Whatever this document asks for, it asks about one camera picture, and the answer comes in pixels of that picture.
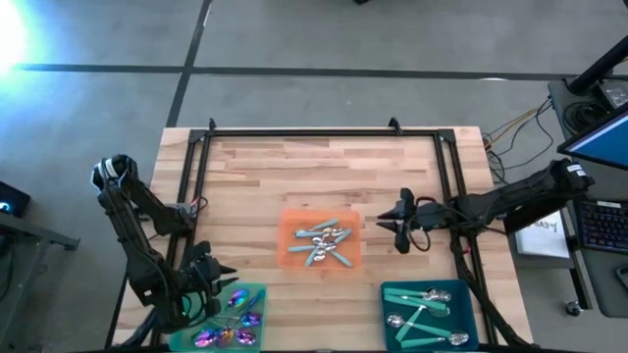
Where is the black pole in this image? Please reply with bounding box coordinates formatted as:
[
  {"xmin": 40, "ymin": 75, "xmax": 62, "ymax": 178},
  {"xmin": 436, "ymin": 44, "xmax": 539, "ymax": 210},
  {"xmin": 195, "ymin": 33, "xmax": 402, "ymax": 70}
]
[{"xmin": 567, "ymin": 36, "xmax": 628, "ymax": 95}]

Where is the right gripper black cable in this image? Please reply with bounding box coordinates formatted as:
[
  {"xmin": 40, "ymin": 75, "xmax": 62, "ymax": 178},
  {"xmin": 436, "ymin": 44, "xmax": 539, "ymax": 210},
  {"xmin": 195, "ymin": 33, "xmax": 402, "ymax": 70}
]
[{"xmin": 406, "ymin": 195, "xmax": 436, "ymax": 253}]

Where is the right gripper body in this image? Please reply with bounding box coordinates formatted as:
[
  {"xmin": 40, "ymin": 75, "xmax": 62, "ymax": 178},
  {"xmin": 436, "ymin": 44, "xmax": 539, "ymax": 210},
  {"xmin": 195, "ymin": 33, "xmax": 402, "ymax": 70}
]
[{"xmin": 394, "ymin": 187, "xmax": 447, "ymax": 255}]

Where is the black computer tower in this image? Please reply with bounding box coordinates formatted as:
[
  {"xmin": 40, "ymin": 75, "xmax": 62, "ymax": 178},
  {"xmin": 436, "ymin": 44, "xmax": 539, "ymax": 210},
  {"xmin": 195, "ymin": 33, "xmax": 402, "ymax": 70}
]
[{"xmin": 0, "ymin": 179, "xmax": 31, "ymax": 219}]

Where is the grey metal bench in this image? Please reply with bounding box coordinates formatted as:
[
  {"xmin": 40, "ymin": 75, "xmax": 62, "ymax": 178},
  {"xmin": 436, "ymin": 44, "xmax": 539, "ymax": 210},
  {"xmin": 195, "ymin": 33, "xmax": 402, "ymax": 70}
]
[{"xmin": 0, "ymin": 211, "xmax": 81, "ymax": 315}]

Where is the white paper sheet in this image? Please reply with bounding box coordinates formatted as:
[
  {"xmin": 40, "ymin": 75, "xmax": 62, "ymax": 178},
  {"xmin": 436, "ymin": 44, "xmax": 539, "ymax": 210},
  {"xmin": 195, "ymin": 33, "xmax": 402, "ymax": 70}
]
[{"xmin": 513, "ymin": 210, "xmax": 571, "ymax": 260}]

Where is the grey side desk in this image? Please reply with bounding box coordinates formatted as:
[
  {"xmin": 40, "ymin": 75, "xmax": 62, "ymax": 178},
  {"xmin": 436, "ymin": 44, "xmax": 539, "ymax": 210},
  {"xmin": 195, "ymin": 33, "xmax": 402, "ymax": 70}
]
[{"xmin": 547, "ymin": 77, "xmax": 628, "ymax": 319}]

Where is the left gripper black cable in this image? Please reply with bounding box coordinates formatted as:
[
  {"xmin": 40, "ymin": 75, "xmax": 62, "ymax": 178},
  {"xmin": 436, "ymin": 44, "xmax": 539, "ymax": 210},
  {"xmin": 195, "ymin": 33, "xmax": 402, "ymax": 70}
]
[{"xmin": 166, "ymin": 288, "xmax": 210, "ymax": 328}]

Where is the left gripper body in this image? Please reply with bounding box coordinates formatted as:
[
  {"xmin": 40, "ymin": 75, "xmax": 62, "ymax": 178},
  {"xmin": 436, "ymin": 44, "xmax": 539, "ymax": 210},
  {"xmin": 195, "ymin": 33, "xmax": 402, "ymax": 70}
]
[{"xmin": 179, "ymin": 240, "xmax": 225, "ymax": 318}]

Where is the coiled black cable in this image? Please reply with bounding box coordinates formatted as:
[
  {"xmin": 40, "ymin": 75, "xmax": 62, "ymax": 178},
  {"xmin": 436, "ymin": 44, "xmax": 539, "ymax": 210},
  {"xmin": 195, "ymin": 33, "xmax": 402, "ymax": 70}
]
[{"xmin": 561, "ymin": 100, "xmax": 598, "ymax": 134}]

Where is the yellow cable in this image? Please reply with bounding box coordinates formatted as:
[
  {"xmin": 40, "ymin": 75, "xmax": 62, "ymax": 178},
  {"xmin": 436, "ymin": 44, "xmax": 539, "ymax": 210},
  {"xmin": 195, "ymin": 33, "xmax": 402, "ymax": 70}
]
[{"xmin": 483, "ymin": 105, "xmax": 546, "ymax": 148}]

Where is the black metal table frame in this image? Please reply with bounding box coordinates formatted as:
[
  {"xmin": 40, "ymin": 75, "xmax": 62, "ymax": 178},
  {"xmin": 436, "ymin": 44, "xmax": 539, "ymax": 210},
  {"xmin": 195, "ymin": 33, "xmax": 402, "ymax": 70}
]
[{"xmin": 105, "ymin": 127, "xmax": 534, "ymax": 352}]

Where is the black power adapter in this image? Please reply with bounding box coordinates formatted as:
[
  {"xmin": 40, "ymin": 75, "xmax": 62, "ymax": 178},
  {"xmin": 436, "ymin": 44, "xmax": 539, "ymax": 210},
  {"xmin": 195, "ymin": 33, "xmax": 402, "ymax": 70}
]
[{"xmin": 595, "ymin": 78, "xmax": 628, "ymax": 110}]

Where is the orange translucent bin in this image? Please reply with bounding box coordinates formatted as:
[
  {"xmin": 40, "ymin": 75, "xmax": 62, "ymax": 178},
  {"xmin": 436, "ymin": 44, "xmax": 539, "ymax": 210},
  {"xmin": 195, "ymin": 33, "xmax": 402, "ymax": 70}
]
[{"xmin": 277, "ymin": 208, "xmax": 363, "ymax": 271}]

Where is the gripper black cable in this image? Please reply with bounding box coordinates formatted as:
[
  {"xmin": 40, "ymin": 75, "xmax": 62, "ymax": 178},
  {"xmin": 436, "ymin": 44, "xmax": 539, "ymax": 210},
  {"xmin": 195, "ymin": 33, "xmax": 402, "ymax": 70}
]
[
  {"xmin": 406, "ymin": 195, "xmax": 436, "ymax": 253},
  {"xmin": 166, "ymin": 288, "xmax": 210, "ymax": 328}
]

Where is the black keyboard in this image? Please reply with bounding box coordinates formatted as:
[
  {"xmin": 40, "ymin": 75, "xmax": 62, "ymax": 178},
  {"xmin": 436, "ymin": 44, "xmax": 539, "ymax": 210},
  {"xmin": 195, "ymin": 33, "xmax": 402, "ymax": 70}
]
[{"xmin": 578, "ymin": 199, "xmax": 628, "ymax": 255}]

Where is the green translucent bin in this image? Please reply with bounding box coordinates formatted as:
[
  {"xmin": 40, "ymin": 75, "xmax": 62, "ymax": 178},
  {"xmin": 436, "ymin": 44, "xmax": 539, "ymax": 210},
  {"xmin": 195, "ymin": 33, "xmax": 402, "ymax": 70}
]
[{"xmin": 169, "ymin": 282, "xmax": 269, "ymax": 352}]

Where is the teal handled spoon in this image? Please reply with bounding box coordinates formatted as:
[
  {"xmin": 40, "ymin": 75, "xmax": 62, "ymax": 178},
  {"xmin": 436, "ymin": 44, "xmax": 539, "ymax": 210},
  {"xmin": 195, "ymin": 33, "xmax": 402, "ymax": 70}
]
[
  {"xmin": 400, "ymin": 330, "xmax": 470, "ymax": 349},
  {"xmin": 386, "ymin": 313, "xmax": 451, "ymax": 338},
  {"xmin": 383, "ymin": 286, "xmax": 445, "ymax": 301},
  {"xmin": 383, "ymin": 293, "xmax": 451, "ymax": 318},
  {"xmin": 394, "ymin": 292, "xmax": 441, "ymax": 343}
]

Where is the monitor with blue screen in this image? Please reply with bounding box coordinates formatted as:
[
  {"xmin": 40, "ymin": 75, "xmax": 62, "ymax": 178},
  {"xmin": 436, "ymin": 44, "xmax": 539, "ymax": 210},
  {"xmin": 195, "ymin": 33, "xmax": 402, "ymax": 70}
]
[{"xmin": 556, "ymin": 105, "xmax": 628, "ymax": 172}]

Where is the dark blue plastic bin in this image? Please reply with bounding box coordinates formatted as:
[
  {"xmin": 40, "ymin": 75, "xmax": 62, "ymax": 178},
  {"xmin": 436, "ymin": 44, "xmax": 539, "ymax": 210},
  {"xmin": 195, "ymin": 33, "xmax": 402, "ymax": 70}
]
[{"xmin": 380, "ymin": 278, "xmax": 481, "ymax": 352}]

